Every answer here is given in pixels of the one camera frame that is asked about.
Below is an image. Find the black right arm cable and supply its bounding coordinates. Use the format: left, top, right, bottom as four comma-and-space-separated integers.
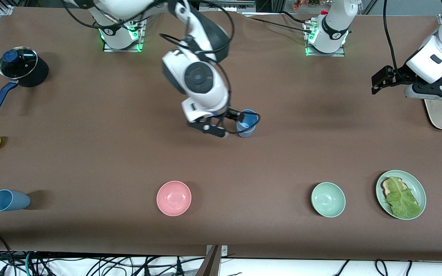
62, 0, 261, 135

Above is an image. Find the green lettuce leaf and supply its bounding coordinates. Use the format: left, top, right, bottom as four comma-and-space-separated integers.
386, 176, 422, 219

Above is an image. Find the grey metal frame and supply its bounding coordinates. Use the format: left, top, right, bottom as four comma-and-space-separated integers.
199, 0, 256, 13

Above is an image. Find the black pot with blue handle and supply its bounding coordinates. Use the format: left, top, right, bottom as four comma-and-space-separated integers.
0, 54, 49, 114

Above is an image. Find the toast slice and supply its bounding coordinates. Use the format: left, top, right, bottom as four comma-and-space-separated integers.
381, 177, 419, 207

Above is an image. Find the black base cable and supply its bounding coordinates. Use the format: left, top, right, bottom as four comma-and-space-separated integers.
249, 11, 313, 34

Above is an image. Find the green plate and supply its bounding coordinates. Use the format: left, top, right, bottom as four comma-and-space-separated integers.
376, 170, 427, 220

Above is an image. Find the mint green bowl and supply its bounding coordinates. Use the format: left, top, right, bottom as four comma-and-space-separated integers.
311, 182, 346, 218

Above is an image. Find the pink bowl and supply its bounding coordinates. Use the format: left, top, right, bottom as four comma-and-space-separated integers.
157, 181, 192, 217

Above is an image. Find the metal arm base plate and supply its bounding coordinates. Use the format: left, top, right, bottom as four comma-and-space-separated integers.
103, 15, 145, 53
305, 19, 345, 57

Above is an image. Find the brown table cover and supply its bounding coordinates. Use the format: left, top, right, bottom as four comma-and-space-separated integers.
0, 7, 442, 262

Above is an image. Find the dark table post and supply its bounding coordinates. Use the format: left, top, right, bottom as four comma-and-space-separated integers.
195, 245, 221, 276

